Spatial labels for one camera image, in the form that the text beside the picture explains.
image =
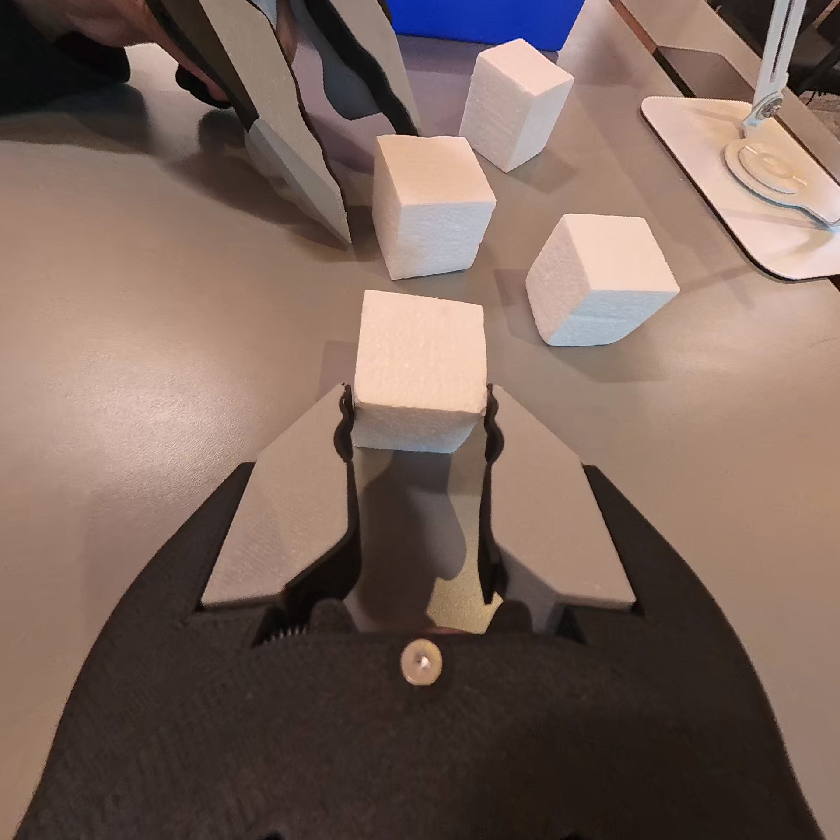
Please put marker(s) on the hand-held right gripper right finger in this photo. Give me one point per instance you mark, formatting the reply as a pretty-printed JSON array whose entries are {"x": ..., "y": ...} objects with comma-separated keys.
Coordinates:
[{"x": 551, "y": 525}]

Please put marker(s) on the blue plastic bin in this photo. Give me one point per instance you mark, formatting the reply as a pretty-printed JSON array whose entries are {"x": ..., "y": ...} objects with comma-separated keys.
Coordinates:
[{"x": 485, "y": 23}]

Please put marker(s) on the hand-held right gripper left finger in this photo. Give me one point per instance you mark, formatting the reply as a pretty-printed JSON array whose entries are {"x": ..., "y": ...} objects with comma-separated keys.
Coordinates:
[{"x": 289, "y": 518}]

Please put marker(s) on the white-based document stand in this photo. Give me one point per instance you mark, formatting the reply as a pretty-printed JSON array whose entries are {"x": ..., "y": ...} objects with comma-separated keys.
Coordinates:
[{"x": 709, "y": 170}]

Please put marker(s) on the white foam cube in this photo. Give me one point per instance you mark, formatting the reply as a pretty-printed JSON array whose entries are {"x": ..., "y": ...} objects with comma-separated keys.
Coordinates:
[
  {"x": 420, "y": 354},
  {"x": 597, "y": 269},
  {"x": 512, "y": 98},
  {"x": 426, "y": 216}
]

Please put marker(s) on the person's left hand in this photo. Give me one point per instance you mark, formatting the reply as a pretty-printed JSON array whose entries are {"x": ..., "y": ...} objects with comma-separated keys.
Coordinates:
[{"x": 134, "y": 16}]

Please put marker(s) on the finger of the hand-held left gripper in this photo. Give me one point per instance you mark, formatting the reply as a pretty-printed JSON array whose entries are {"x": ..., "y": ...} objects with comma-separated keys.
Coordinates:
[
  {"x": 262, "y": 79},
  {"x": 384, "y": 52}
]

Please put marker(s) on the person's left forearm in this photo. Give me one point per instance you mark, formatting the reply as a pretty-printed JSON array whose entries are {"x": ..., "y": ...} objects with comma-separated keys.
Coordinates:
[{"x": 39, "y": 65}]

